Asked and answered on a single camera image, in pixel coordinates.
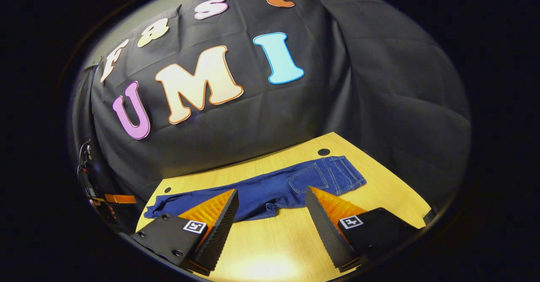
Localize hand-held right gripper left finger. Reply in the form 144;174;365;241
129;188;239;277

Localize black backdrop cloth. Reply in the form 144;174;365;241
70;0;471;232

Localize blue jeans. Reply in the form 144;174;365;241
143;156;367;223

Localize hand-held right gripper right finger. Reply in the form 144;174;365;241
305;186;422;273

